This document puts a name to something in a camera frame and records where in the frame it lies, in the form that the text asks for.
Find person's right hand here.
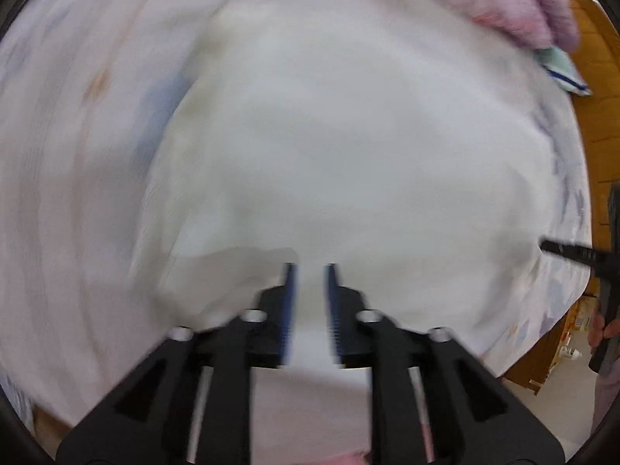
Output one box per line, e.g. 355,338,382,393
587,314,620,348

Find teal cloth with blue stripe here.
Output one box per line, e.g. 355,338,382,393
533,46,592,96

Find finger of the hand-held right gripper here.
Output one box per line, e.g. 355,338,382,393
540,238,615,272

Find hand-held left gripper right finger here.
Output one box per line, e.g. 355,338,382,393
324,262,565,465

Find large white garment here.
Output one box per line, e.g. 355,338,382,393
131,0,563,458

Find person's grey trousers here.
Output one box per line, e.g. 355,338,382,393
591,365,620,436

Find pink fluffy blanket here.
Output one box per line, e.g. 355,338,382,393
394,0,581,52

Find wooden bed frame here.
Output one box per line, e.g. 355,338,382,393
501,295,589,396

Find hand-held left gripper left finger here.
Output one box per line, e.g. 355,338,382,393
55,262,298,465

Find pale printed bed sheet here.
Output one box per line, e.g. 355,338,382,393
0,0,594,465

